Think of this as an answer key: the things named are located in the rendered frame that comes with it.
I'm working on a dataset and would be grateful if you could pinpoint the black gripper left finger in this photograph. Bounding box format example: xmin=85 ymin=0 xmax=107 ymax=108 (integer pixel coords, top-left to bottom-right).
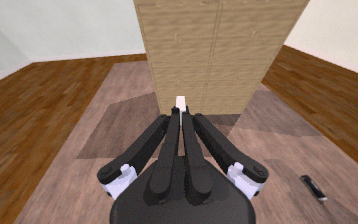
xmin=97 ymin=96 xmax=181 ymax=200

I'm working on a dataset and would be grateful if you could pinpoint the light wooden chest of drawers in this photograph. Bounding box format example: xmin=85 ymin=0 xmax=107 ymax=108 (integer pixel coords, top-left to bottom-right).
xmin=133 ymin=0 xmax=310 ymax=114

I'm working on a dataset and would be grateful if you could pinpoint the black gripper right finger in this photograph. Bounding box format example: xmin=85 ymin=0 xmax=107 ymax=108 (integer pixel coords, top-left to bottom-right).
xmin=181 ymin=96 xmax=269 ymax=200

